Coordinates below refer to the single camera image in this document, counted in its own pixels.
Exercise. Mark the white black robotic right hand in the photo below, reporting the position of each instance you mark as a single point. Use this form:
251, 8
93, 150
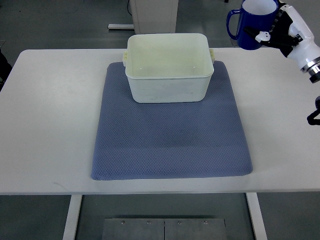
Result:
290, 34

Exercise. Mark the blue ceramic mug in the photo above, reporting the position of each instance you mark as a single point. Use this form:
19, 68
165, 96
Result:
255, 14

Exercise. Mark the cream plastic storage box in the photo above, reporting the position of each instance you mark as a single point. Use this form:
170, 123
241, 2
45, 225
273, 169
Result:
168, 67

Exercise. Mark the white table right leg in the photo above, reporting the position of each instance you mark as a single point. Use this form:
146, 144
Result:
256, 216

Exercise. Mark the white table leg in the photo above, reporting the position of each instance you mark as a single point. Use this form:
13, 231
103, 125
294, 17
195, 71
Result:
256, 216
72, 218

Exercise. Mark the blue quilted cloth mat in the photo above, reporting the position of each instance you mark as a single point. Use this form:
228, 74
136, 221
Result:
203, 139

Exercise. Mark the metal floor plate with screws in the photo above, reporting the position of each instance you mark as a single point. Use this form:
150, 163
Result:
164, 229

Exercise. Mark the dark object at left edge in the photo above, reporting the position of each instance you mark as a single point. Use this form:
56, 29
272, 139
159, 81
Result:
5, 69

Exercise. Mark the white table left leg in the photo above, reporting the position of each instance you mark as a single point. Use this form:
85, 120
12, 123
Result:
72, 218

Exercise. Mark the white pedestal column with base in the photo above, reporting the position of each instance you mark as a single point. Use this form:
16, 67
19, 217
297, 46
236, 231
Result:
150, 17

